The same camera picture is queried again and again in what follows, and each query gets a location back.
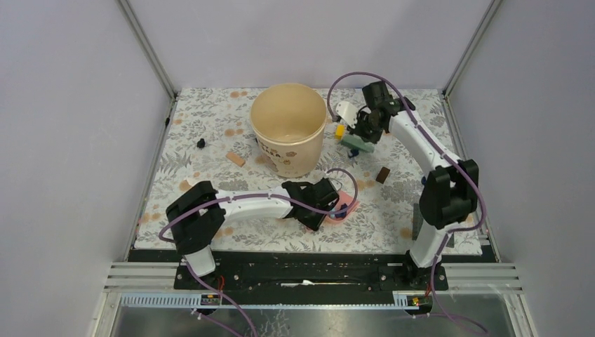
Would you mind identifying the floral table cloth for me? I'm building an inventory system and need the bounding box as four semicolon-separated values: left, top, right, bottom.
135;87;484;256

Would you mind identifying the white paper scrap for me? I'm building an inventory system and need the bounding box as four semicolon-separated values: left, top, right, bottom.
185;178;201;187

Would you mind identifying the beige plastic bucket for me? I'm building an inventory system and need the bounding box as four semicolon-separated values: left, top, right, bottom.
250;83;327;178

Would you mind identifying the dark blue paper scrap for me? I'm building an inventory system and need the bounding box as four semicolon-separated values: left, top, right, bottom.
335;204;348;219

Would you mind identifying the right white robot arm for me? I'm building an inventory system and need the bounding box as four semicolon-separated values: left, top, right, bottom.
350;81;479;289

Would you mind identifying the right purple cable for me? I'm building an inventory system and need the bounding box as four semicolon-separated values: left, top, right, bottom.
326;71;489;337

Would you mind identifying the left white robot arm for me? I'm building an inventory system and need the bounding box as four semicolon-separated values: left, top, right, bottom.
159;178;340;289

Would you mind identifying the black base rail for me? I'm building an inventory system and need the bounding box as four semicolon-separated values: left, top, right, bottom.
128;249;450;308

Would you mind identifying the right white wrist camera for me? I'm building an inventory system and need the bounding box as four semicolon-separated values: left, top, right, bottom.
335;101;359;128

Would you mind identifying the tan wooden block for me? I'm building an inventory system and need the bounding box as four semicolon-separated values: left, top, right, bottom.
226;152;246;167

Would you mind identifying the brown wooden block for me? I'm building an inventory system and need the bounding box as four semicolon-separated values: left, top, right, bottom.
375;166;391;184

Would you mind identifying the small yellow block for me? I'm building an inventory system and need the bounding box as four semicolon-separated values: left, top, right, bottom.
335;124;346;140

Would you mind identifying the green hand brush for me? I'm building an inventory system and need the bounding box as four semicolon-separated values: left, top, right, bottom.
339;134;375;153

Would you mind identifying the grey lego baseplate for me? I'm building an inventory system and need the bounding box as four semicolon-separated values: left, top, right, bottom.
412;203;424;241

